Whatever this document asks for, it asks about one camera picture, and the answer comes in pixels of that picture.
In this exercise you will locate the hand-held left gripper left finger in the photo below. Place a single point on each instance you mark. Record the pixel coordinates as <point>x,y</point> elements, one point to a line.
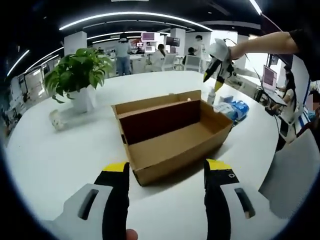
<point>115,200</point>

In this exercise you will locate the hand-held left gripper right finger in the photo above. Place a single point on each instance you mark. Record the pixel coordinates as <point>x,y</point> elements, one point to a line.
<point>217,200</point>

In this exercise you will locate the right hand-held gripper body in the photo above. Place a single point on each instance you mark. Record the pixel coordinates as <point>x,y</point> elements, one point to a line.
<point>220,50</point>

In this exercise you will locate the small grey white carton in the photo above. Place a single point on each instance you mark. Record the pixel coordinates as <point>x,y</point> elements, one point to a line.
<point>226,99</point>

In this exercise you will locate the small clear bottle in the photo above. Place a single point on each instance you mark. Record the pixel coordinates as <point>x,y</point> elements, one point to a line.
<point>211,96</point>

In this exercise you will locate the blue tissue pack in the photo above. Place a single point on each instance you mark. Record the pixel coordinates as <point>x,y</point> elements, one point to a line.
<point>238,110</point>

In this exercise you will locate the brown cardboard shoe box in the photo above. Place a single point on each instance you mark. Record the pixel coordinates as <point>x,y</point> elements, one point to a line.
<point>172,150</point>

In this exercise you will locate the person's left hand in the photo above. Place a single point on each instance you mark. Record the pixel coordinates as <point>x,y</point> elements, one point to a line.
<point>132,235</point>

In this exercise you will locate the white office chair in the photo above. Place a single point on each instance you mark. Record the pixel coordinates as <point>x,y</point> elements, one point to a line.
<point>193,63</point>

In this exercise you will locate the laptop with pink screen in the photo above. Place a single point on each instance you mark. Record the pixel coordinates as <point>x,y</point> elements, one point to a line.
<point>270,78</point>

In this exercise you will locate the dark standing screen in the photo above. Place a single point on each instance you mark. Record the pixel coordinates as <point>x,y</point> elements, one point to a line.
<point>173,41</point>

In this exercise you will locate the white ceiling light strip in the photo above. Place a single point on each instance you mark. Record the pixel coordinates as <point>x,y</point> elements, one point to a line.
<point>135,15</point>
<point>255,5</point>
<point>125,33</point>
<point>17,63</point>

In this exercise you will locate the person's black shirt sleeve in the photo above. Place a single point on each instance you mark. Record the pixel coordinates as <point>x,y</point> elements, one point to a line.
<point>307,50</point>

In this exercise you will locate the green potted plant white pot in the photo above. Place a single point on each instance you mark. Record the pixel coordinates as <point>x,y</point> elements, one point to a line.
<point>77,72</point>

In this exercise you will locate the pink wall screen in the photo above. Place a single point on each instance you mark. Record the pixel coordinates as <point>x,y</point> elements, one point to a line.
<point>148,36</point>

